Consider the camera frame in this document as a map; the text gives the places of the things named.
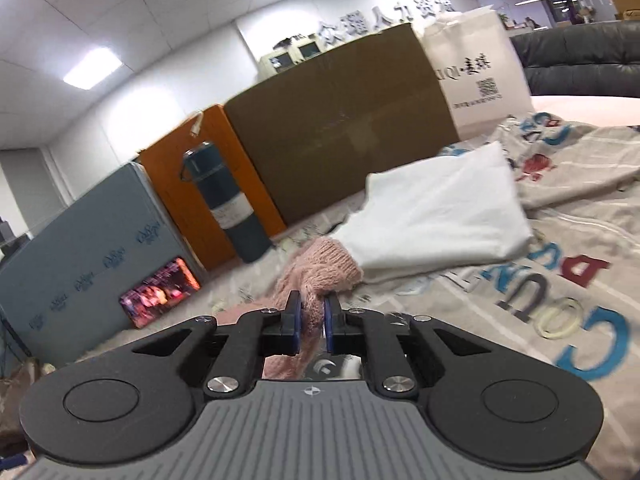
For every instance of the brown cardboard box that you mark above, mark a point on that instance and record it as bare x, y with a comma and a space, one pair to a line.
325, 125

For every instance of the orange cardboard box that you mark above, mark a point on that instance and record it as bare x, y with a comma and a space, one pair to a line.
165, 185

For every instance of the white folded garment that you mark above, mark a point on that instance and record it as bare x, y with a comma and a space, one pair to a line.
440, 210

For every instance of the dark blue vacuum bottle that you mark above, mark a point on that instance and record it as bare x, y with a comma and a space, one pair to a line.
235, 210

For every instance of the black leather sofa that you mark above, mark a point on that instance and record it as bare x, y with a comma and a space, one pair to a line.
575, 60

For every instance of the brown fuzzy cloth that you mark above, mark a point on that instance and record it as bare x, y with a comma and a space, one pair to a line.
15, 395

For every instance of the ceiling light panel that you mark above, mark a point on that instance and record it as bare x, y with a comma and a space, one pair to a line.
92, 67

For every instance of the blue-grey cardboard box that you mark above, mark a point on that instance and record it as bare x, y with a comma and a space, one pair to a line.
75, 240

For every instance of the black smartphone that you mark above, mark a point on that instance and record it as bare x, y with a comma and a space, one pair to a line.
160, 291

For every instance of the pink knitted sweater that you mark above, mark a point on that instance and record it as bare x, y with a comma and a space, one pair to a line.
320, 265

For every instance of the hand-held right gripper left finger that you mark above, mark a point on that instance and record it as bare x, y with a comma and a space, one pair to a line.
295, 321

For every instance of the printed grey bed sheet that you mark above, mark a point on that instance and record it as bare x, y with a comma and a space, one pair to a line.
475, 310

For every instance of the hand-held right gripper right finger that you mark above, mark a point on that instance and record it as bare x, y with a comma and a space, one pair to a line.
330, 321

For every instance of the white paper bag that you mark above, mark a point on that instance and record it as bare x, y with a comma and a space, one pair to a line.
480, 60

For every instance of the beige glass-door cabinet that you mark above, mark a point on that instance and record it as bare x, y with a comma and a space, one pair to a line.
280, 62

